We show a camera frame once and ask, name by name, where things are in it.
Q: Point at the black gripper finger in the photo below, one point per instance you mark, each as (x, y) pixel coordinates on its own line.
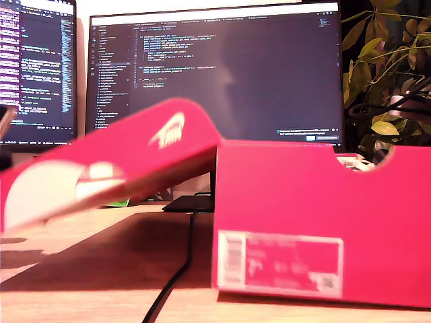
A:
(7, 117)
(5, 158)

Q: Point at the green leafy houseplant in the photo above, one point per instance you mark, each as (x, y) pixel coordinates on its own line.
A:
(377, 50)

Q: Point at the red Nike shoebox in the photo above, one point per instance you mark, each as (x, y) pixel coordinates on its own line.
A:
(303, 208)

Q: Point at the computer monitor with purple text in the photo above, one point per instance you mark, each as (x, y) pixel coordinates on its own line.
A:
(37, 74)

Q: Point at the large computer monitor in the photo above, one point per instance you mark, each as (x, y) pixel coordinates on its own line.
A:
(215, 74)

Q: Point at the white shoe with paper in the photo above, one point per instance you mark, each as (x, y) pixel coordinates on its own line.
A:
(358, 165)

